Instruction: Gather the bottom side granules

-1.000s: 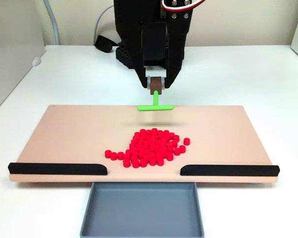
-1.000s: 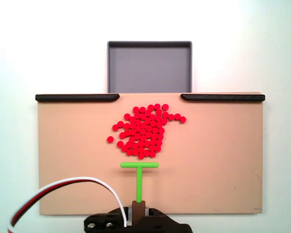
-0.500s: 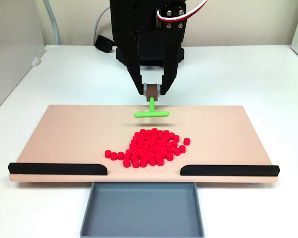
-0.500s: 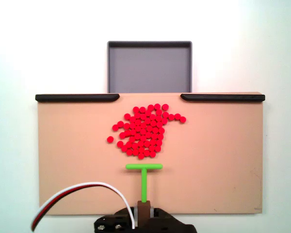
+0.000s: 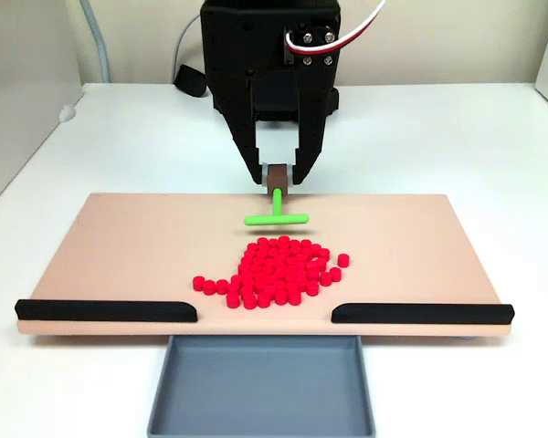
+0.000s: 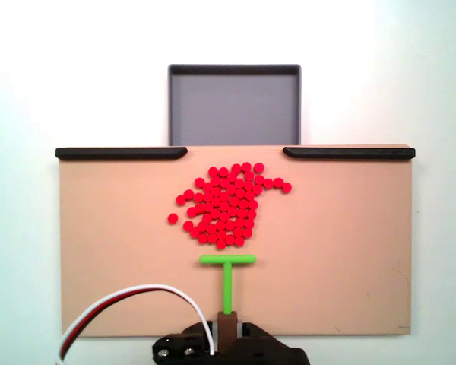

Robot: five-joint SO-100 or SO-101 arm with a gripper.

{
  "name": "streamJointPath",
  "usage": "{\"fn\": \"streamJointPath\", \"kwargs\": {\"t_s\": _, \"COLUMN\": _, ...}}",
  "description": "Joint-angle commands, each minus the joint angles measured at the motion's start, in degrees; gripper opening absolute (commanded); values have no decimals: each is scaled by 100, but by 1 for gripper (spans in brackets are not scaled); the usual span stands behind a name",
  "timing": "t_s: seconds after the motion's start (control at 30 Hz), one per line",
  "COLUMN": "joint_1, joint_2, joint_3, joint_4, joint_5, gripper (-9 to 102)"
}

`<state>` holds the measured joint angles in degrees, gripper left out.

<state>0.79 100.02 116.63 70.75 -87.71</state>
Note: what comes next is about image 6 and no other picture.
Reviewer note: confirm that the green T pusher brown block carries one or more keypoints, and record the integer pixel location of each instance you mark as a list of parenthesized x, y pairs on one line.
[(227, 285)]

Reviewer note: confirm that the red cylindrical granule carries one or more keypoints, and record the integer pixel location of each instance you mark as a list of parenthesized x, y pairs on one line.
[(246, 166), (239, 241), (188, 226), (268, 183), (192, 211), (223, 172), (180, 199), (189, 194), (213, 171), (257, 189), (199, 182), (259, 179), (277, 182), (172, 218), (286, 187), (236, 168), (198, 197), (220, 244), (259, 167)]

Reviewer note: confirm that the beige flat work board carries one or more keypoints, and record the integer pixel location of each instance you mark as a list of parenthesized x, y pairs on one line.
[(327, 247)]

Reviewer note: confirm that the grey shallow square tray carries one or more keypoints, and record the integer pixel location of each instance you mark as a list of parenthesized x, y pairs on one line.
[(233, 106)]

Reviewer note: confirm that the black edge rail strip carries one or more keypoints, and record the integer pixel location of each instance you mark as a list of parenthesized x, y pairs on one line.
[(118, 153), (349, 153)]

